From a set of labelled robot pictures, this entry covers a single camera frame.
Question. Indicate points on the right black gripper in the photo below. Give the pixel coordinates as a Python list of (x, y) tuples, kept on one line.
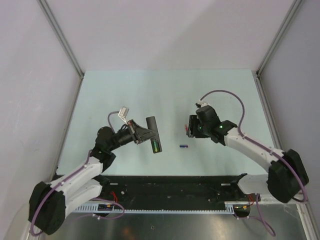
[(192, 132)]

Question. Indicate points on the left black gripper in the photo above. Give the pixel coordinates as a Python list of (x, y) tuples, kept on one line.
[(140, 133)]

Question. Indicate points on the black remote control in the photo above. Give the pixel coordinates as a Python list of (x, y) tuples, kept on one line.
[(152, 126)]

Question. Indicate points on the green AAA battery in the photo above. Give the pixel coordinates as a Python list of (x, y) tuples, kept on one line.
[(155, 146)]

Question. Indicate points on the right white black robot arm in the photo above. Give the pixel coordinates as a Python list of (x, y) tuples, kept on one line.
[(286, 175)]

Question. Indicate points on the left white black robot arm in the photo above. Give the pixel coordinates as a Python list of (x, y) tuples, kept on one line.
[(50, 203)]

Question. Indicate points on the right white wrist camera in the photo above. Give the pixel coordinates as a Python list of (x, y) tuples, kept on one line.
[(201, 104)]

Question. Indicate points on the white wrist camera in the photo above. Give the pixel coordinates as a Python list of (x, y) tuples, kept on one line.
[(201, 104), (122, 114)]

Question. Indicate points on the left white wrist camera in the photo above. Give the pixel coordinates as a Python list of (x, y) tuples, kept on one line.
[(122, 114)]

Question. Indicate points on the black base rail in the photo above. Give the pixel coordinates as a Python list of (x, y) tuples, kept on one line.
[(172, 193)]

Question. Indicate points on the right aluminium frame post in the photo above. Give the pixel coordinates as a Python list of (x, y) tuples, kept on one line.
[(280, 34)]

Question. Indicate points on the aluminium frame post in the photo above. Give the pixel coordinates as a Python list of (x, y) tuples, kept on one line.
[(50, 16), (280, 34)]

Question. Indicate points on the left aluminium frame post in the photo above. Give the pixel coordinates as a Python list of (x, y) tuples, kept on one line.
[(50, 16)]

